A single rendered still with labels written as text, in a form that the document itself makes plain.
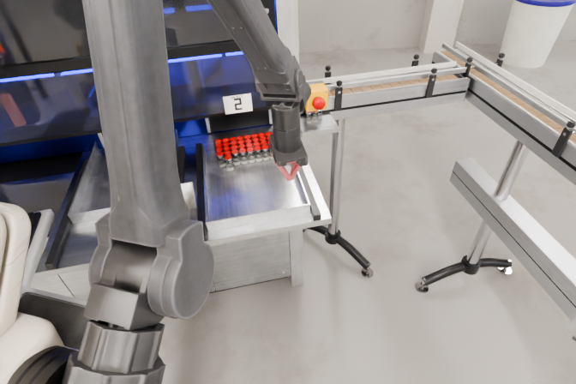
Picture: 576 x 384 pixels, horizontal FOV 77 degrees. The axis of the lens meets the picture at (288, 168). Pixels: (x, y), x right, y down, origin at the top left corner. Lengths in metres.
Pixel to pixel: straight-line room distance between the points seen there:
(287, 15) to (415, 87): 0.60
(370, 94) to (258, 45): 0.86
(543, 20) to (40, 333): 4.13
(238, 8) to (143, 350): 0.40
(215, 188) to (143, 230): 0.69
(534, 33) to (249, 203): 3.62
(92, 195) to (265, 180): 0.49
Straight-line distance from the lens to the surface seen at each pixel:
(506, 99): 1.46
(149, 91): 0.34
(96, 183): 1.20
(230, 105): 1.14
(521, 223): 1.57
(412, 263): 2.01
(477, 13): 4.68
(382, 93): 1.40
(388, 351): 1.75
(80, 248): 1.03
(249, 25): 0.54
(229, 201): 1.00
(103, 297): 0.40
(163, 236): 0.37
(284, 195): 0.99
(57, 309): 0.71
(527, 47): 4.28
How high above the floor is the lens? 1.56
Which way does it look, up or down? 39 degrees down
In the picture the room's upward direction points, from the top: 3 degrees counter-clockwise
